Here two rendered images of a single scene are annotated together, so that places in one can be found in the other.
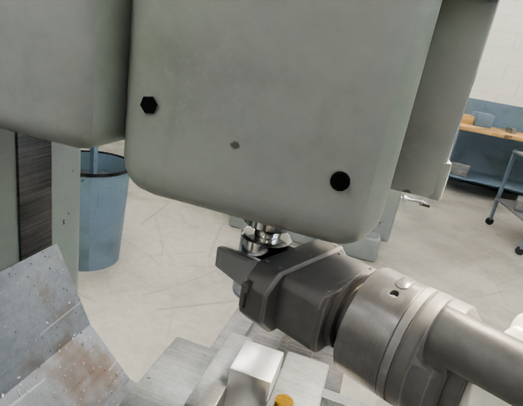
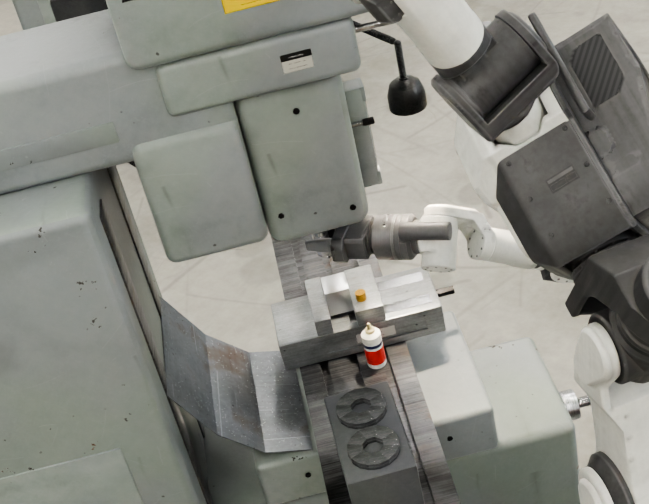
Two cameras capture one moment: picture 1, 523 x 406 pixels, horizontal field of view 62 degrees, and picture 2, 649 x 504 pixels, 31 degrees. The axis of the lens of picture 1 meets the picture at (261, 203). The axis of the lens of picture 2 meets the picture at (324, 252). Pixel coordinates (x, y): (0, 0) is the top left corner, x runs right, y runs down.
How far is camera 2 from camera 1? 1.88 m
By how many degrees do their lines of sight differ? 21
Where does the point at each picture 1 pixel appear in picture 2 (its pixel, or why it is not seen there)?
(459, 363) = (409, 237)
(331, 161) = (347, 203)
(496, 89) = not seen: outside the picture
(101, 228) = not seen: outside the picture
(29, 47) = (238, 221)
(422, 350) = (399, 239)
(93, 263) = not seen: outside the picture
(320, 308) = (362, 243)
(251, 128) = (318, 206)
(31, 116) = (244, 241)
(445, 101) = (367, 154)
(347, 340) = (377, 248)
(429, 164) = (373, 174)
